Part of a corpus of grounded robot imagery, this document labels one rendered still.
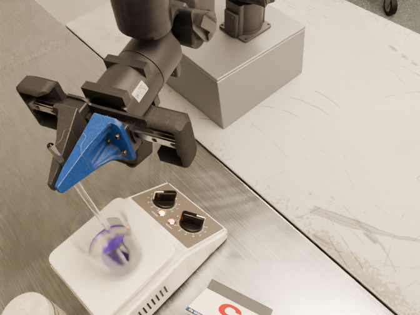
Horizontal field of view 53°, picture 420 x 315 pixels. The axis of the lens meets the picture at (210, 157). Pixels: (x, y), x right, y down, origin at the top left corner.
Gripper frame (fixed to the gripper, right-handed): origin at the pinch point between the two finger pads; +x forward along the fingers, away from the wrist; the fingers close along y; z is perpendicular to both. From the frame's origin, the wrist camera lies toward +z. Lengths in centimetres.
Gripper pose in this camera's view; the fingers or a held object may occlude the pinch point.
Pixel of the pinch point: (76, 159)
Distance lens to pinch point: 40.6
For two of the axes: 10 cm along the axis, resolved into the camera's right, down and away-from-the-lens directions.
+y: -9.1, -2.5, 3.3
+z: 1.2, 5.9, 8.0
